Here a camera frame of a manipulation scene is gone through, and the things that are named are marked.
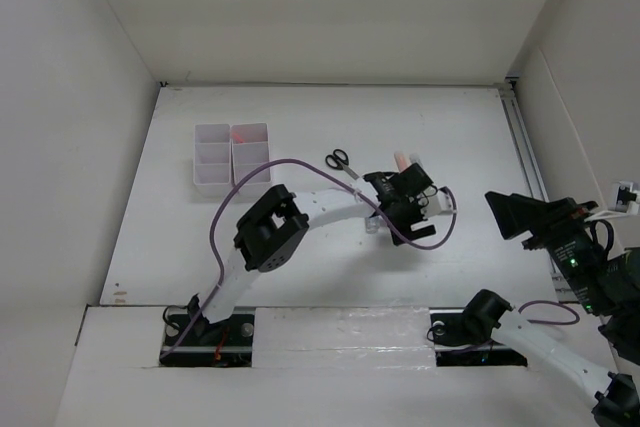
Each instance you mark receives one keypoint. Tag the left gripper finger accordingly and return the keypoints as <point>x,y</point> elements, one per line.
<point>398,231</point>
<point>420,230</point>

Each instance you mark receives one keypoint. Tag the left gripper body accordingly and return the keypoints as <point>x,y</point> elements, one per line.
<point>408,214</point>

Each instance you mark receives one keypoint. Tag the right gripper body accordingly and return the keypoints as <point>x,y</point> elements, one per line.
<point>564,231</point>

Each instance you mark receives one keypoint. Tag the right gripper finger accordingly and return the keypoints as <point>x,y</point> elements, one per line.
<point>514,223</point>
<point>515,206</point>

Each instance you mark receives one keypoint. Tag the red highlighter pen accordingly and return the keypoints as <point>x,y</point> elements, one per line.
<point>237,138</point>

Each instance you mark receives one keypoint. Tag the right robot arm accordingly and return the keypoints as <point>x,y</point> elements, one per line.
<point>611,290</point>

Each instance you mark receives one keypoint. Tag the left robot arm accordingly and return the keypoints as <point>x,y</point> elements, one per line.
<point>270,232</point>

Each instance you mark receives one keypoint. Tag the clear glue bottle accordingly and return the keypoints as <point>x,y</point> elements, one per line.
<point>372,224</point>

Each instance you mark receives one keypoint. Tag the orange highlighter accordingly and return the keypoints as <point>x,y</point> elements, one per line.
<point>401,160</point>

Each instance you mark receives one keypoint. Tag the green highlighter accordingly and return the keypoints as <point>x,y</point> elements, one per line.
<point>414,158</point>

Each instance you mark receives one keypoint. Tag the white right organizer bin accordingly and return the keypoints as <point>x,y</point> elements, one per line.
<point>248,156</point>

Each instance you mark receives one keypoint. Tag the white organizer bin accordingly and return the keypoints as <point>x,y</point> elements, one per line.
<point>212,156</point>
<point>248,156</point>

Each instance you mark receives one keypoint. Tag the white left organizer bin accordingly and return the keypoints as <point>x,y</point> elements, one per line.
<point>212,156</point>

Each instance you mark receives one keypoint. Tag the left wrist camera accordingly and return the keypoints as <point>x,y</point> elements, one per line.
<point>441,203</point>

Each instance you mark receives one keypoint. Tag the black handled scissors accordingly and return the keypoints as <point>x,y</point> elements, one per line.
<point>338,160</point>

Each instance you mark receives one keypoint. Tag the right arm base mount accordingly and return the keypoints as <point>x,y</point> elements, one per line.
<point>453,346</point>

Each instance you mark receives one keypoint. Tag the aluminium side rail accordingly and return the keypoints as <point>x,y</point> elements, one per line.
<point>517,171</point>

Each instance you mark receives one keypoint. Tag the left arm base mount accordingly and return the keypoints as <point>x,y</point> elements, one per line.
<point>228,344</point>

